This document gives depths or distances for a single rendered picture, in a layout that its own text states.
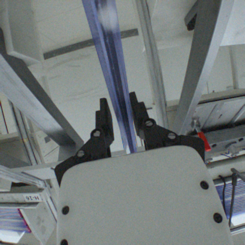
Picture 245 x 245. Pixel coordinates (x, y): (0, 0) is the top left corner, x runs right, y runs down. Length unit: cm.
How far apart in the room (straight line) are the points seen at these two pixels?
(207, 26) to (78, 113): 209
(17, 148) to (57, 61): 161
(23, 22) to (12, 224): 114
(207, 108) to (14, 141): 106
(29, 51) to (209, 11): 27
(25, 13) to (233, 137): 64
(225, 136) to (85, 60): 199
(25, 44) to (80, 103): 200
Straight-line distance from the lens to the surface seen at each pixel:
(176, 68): 219
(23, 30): 24
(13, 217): 115
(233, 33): 30
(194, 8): 65
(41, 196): 93
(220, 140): 58
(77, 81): 221
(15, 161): 83
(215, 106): 45
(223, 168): 81
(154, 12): 63
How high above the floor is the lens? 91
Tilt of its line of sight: 11 degrees up
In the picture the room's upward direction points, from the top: 168 degrees clockwise
